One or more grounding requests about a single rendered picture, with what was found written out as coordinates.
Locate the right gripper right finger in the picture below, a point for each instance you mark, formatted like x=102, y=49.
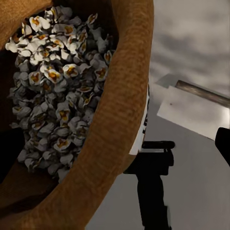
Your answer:
x=222, y=141

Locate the popcorn bag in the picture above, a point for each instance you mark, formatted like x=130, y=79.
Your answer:
x=36, y=201

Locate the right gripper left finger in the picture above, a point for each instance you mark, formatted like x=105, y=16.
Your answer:
x=12, y=142

